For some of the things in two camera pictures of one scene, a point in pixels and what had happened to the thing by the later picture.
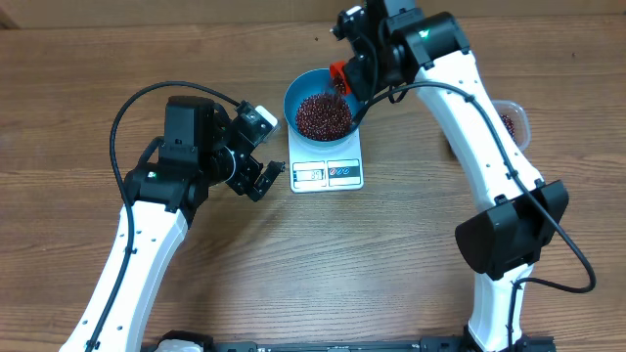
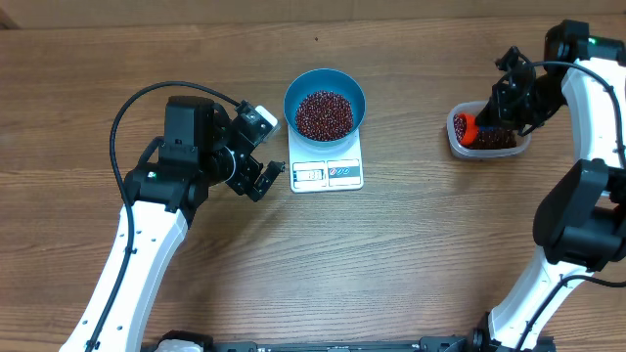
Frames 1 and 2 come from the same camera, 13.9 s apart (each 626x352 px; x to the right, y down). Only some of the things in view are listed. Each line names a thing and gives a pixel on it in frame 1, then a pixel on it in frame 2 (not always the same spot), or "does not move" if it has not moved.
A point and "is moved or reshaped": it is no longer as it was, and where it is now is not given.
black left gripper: x=244 y=184 does not move
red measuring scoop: x=340 y=67 is moved or reshaped
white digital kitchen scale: x=337 y=168 does not move
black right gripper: x=359 y=75 to x=504 y=95
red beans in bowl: x=325 y=117 does not move
